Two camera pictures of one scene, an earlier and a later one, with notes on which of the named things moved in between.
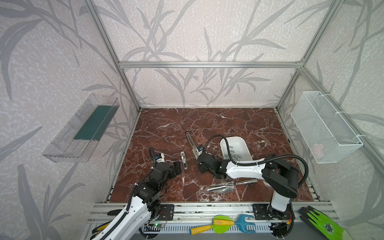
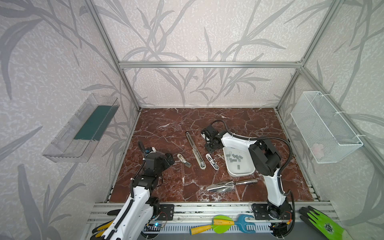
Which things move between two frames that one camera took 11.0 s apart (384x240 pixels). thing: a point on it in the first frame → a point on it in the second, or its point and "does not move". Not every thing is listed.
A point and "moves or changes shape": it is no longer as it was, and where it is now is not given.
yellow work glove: (112, 212) does not move
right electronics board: (279, 229) does not move
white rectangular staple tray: (238, 149) does not move
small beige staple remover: (184, 160) moves or changes shape
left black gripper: (176, 167) → (168, 159)
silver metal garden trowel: (227, 187) does not move
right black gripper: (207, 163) → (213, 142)
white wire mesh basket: (329, 138) does not move
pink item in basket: (317, 149) does not move
